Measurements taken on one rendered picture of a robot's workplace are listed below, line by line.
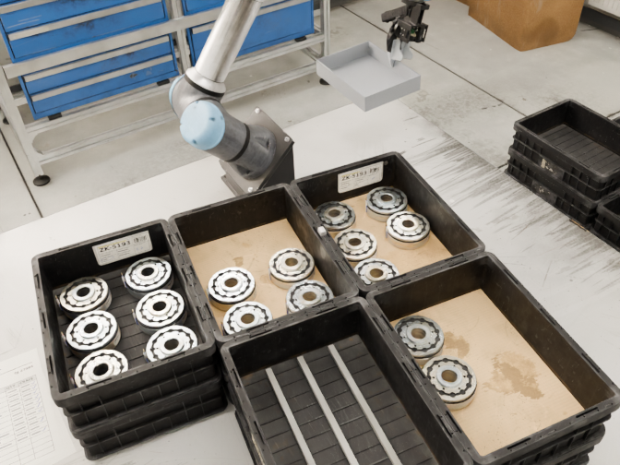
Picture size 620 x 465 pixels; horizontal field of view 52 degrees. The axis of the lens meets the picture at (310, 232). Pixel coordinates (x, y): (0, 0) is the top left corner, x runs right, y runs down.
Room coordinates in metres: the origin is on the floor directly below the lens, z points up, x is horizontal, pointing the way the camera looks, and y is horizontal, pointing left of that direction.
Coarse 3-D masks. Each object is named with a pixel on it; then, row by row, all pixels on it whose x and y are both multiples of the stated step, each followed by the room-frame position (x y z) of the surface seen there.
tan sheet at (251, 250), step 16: (272, 224) 1.17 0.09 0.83; (288, 224) 1.17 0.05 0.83; (224, 240) 1.12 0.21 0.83; (240, 240) 1.12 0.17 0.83; (256, 240) 1.12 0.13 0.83; (272, 240) 1.11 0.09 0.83; (288, 240) 1.11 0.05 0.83; (192, 256) 1.07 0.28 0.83; (208, 256) 1.07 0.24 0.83; (224, 256) 1.06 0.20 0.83; (240, 256) 1.06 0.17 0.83; (256, 256) 1.06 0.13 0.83; (208, 272) 1.02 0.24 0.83; (256, 272) 1.01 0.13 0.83; (256, 288) 0.96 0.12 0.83; (272, 288) 0.96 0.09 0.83; (272, 304) 0.91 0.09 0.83
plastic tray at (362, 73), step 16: (352, 48) 1.89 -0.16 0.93; (368, 48) 1.91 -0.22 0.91; (320, 64) 1.80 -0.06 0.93; (336, 64) 1.86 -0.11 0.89; (352, 64) 1.86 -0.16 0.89; (368, 64) 1.85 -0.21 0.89; (384, 64) 1.84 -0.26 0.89; (400, 64) 1.76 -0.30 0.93; (336, 80) 1.72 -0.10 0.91; (352, 80) 1.76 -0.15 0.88; (368, 80) 1.75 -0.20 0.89; (384, 80) 1.75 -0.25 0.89; (400, 80) 1.74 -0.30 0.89; (416, 80) 1.68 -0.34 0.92; (352, 96) 1.64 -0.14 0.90; (368, 96) 1.59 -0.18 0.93; (384, 96) 1.62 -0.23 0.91; (400, 96) 1.65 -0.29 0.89
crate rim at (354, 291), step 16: (256, 192) 1.18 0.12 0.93; (288, 192) 1.17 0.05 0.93; (208, 208) 1.13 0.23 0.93; (304, 208) 1.11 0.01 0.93; (176, 240) 1.02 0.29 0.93; (320, 240) 1.00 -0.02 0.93; (336, 256) 0.95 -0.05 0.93; (192, 272) 0.92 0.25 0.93; (352, 288) 0.86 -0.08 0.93; (208, 304) 0.83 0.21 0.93; (320, 304) 0.82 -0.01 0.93; (208, 320) 0.79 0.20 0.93; (272, 320) 0.78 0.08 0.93; (224, 336) 0.75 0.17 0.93; (240, 336) 0.75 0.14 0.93
